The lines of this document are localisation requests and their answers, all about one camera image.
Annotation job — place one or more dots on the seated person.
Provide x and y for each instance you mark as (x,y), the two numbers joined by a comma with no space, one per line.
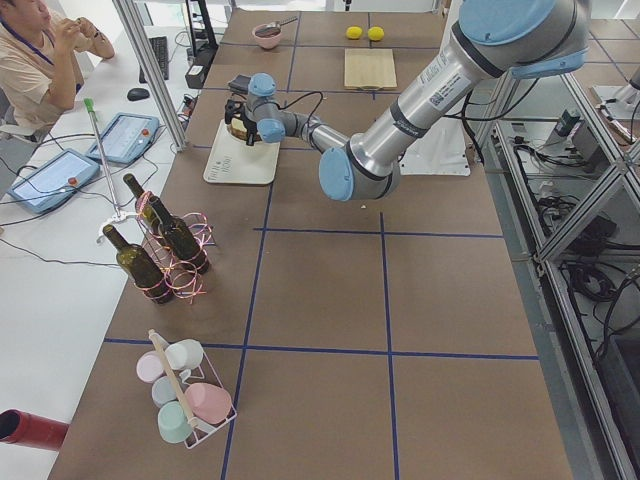
(40,74)

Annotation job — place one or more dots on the dark wine bottle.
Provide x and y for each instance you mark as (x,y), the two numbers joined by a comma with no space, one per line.
(140,267)
(179,237)

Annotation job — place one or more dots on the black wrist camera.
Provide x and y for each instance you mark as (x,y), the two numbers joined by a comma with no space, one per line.
(234,109)

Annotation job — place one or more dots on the white wire cup rack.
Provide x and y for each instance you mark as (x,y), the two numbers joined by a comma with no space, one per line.
(170,368)

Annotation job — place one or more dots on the blue teach pendant near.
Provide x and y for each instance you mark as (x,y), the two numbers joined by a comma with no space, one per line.
(55,182)

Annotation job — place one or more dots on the aluminium frame post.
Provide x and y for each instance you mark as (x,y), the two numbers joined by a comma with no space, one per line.
(134,28)

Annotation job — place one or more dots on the mint green cup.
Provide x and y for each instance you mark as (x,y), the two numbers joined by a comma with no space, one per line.
(172,423)

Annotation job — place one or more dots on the black computer mouse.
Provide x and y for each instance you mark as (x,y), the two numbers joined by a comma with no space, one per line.
(137,94)

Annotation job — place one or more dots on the dark wine bottle upper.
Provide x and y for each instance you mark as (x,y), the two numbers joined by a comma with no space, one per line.
(140,267)

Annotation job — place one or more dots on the yellow lemon right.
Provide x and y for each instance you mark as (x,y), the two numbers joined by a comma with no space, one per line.
(375,33)

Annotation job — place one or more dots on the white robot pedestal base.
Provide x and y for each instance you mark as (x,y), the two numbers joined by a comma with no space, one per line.
(441,152)

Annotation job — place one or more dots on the wooden cutting board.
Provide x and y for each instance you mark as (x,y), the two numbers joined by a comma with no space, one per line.
(369,69)

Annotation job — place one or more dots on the white round plate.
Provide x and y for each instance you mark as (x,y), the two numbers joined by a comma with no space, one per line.
(243,137)

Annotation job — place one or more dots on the cream bear tray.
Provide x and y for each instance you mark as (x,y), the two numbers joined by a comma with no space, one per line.
(231,161)

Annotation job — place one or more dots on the black keyboard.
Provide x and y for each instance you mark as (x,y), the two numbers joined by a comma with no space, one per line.
(159,46)

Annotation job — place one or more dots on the dark wine bottle lower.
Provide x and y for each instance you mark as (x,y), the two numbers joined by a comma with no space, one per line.
(179,237)

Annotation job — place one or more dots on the red cylinder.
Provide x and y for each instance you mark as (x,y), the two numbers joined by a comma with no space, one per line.
(30,430)

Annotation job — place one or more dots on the blue teach pendant far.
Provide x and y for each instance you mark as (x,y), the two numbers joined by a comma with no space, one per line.
(127,136)

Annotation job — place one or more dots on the pink bowl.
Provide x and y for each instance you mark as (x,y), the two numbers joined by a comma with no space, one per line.
(267,43)

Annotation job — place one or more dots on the yellow lemon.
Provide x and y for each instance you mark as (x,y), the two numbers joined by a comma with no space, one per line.
(353,32)
(375,33)

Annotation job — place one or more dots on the metal scoop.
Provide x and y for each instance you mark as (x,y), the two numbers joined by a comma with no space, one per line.
(277,23)

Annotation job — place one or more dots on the blue teach pendant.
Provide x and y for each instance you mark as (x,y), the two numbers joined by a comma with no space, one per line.
(127,136)
(55,182)

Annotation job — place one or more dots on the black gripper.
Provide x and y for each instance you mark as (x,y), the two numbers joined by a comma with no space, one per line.
(250,131)

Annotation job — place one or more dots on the grey folded cloth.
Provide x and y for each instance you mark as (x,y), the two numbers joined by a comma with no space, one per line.
(240,84)

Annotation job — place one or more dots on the yellow lemon left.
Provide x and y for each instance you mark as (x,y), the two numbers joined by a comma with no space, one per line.
(353,32)

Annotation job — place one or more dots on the bread slice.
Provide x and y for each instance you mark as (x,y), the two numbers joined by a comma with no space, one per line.
(237,126)

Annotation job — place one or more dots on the pink cup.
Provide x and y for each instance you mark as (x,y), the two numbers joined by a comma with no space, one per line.
(209,402)

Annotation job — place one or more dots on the copper wire bottle rack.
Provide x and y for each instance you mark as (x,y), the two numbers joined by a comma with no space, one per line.
(181,276)

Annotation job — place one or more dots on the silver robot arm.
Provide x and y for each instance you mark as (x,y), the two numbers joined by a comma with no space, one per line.
(529,39)

